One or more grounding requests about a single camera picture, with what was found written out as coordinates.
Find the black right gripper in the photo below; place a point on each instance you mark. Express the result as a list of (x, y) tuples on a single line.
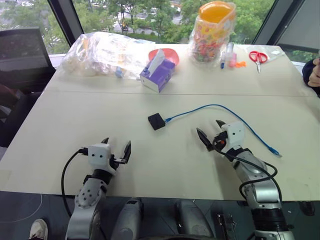
[(220, 140)]

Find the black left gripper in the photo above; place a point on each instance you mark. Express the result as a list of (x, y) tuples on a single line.
[(117, 161)]

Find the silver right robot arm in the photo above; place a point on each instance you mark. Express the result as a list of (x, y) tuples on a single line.
[(262, 190)]

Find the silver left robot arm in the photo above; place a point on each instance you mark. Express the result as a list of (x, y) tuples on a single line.
[(87, 195)]

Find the small black square box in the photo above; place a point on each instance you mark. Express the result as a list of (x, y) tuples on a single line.
[(156, 121)]

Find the bystander bare hand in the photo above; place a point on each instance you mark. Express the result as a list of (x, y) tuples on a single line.
[(315, 73)]

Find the blue marker pen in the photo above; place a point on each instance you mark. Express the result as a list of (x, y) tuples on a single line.
[(222, 62)]

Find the orange plastic clip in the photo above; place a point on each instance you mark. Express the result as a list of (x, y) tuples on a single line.
[(240, 65)]

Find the small clear pink bottle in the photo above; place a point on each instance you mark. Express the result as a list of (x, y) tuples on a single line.
[(231, 59)]

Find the purple tissue box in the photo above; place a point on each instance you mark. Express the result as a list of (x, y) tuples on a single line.
[(157, 75)]

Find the pink plastic bowl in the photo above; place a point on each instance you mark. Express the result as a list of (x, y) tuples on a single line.
[(173, 56)]

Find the clear plastic bag with goods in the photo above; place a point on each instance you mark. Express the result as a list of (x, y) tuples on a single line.
[(100, 55)]

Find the candy jar with orange lid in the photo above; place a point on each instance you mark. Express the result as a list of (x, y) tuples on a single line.
[(212, 37)]

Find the small clear plastic bag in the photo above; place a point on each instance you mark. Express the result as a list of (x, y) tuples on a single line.
[(276, 52)]

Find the bystander dark sleeve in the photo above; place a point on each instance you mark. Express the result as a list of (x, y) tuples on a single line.
[(306, 71)]

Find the white shoe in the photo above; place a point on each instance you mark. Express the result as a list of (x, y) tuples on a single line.
[(38, 230)]

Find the black rounded floor object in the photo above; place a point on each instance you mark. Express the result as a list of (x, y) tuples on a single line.
[(307, 208)]

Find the black office chair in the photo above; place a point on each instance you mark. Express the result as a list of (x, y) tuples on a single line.
[(20, 50)]

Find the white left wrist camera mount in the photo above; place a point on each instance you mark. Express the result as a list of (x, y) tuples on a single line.
[(98, 155)]

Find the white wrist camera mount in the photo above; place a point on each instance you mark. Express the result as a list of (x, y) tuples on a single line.
[(235, 133), (98, 155)]

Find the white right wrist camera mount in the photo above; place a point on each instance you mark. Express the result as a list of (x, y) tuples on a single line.
[(235, 133)]

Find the black metal bracket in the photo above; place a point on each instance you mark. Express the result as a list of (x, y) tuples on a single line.
[(226, 225)]

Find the dark window frame post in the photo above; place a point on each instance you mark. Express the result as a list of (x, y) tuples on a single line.
[(275, 20), (66, 22)]

